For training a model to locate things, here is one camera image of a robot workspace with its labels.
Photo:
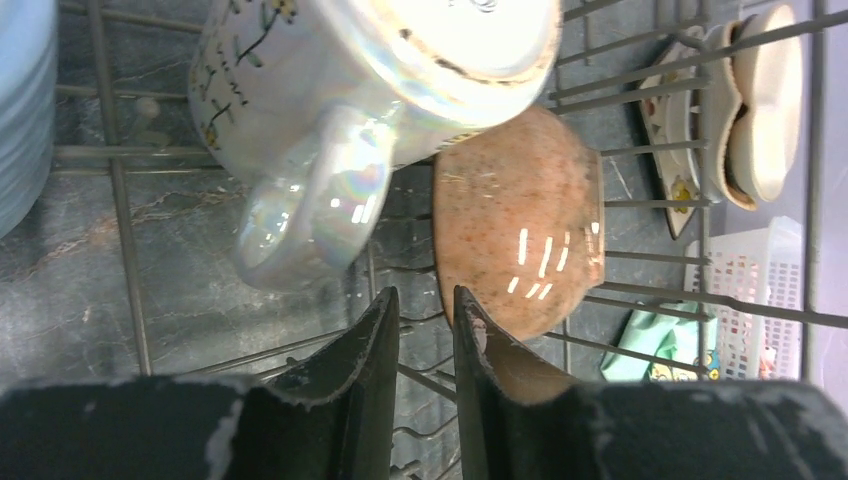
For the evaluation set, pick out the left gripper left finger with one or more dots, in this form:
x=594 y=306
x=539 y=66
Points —
x=327 y=417

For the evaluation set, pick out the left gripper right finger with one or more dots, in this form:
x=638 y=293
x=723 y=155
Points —
x=520 y=417

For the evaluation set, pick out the beige brown-rimmed bowl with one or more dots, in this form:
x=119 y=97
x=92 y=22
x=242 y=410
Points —
x=518 y=222

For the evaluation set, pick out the white floral mug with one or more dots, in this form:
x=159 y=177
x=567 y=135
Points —
x=315 y=104

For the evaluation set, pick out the light blue mug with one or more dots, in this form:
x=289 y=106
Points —
x=29 y=66

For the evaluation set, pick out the green cartoon cloth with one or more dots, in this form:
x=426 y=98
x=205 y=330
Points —
x=669 y=337

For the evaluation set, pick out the white plastic basket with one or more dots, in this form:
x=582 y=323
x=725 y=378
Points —
x=760 y=266

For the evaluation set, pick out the square floral plate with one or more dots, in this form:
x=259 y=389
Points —
x=670 y=118

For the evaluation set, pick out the cream divided plate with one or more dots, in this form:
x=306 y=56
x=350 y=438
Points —
x=764 y=140

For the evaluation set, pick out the grey wire dish rack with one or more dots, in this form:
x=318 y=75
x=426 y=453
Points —
x=146 y=223

